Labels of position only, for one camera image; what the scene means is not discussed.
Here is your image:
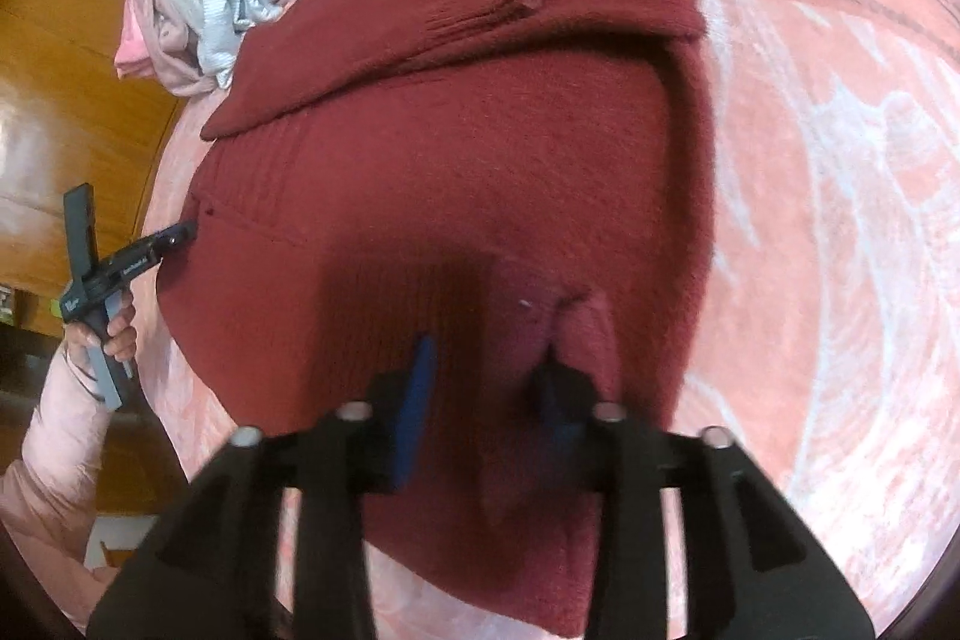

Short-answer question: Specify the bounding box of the mauve pink garment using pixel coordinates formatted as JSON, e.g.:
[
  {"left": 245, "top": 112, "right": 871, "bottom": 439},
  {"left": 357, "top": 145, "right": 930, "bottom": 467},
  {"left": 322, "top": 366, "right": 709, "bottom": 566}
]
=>
[{"left": 124, "top": 0, "right": 227, "bottom": 99}]

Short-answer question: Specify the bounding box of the bright pink towel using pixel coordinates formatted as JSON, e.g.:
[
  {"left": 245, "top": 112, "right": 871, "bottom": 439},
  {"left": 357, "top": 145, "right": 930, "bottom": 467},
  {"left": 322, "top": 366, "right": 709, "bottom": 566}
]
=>
[{"left": 114, "top": 20, "right": 152, "bottom": 81}]

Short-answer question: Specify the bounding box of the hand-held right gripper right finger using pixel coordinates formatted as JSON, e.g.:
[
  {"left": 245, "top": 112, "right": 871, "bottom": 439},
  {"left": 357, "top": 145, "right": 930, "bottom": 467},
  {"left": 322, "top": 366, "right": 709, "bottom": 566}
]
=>
[{"left": 536, "top": 359, "right": 878, "bottom": 640}]

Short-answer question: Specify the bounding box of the person's left hand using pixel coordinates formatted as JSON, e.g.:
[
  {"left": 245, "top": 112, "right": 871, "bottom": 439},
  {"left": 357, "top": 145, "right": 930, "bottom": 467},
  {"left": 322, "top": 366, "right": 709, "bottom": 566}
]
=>
[{"left": 64, "top": 301, "right": 140, "bottom": 397}]

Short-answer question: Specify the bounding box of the dark red knit sweater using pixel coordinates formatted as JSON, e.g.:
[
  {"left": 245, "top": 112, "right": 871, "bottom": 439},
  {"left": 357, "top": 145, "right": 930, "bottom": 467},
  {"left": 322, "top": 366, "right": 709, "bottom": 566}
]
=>
[{"left": 171, "top": 0, "right": 717, "bottom": 638}]

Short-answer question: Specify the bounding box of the person's left forearm pink sleeve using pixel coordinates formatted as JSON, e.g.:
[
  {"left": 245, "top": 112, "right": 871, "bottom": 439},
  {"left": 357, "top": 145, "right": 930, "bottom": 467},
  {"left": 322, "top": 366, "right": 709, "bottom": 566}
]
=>
[{"left": 0, "top": 351, "right": 140, "bottom": 620}]

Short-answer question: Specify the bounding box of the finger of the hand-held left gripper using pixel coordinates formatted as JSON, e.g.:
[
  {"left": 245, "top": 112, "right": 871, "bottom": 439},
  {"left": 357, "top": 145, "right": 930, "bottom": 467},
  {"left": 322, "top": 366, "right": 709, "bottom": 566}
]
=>
[{"left": 145, "top": 218, "right": 201, "bottom": 256}]

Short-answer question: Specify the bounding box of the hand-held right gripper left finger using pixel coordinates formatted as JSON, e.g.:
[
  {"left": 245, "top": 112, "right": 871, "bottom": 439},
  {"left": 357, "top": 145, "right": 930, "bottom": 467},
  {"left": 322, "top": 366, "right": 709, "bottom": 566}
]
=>
[{"left": 86, "top": 332, "right": 440, "bottom": 640}]

